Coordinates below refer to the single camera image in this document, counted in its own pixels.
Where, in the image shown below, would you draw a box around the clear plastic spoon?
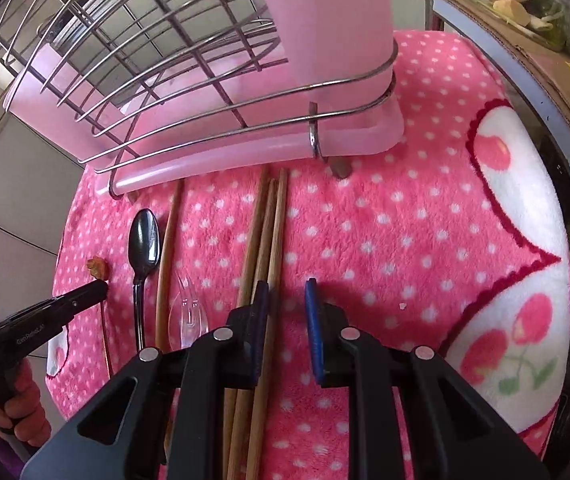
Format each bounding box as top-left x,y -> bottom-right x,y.
169,272 -> 209,350

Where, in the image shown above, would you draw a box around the light wooden chopstick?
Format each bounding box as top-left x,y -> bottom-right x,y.
155,180 -> 184,354

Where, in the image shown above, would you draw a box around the gold flower spoon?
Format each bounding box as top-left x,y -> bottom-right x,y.
85,256 -> 116,378

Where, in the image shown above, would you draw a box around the black plastic spoon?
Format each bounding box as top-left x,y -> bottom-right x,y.
128,208 -> 161,351

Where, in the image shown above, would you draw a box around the brown wooden chopstick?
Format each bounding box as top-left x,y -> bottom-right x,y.
246,169 -> 288,480
223,166 -> 268,479
222,170 -> 276,479

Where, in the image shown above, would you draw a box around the left hand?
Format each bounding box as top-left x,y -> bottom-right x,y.
0,360 -> 52,448

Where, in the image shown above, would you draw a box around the pink polka dot cloth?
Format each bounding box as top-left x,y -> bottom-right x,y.
45,30 -> 570,479

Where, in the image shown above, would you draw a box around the pink utensil holder tray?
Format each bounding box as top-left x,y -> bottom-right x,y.
2,0 -> 406,198

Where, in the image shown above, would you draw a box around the green onions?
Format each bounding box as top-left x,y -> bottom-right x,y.
524,0 -> 570,91

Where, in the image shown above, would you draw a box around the metal wire rack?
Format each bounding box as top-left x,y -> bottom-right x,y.
0,0 -> 400,201

